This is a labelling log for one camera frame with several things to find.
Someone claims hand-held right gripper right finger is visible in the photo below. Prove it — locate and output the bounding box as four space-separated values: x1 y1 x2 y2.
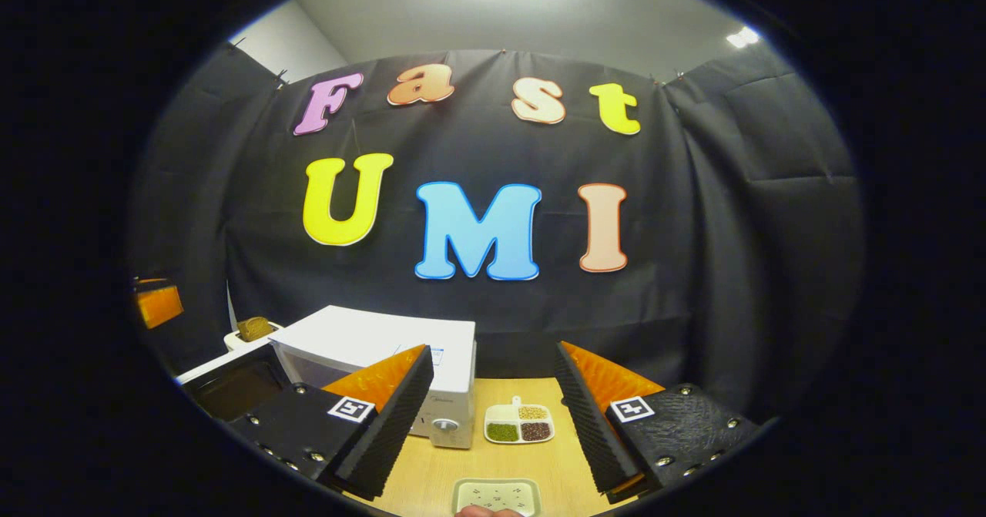
553 340 762 505

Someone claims pale green food tray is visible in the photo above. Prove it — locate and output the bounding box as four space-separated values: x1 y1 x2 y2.
451 478 543 517

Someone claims white divided grain dish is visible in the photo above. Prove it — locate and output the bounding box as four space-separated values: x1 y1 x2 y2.
483 396 556 446

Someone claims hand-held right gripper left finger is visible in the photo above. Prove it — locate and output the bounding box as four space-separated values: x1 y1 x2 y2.
228 343 436 502

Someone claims black backdrop cloth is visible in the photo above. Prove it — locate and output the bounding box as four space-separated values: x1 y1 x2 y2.
127 39 865 425

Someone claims white microwave oven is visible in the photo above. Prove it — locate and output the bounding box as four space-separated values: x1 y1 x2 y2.
176 304 478 451

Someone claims white toaster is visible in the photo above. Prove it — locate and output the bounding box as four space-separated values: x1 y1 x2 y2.
223 317 284 353

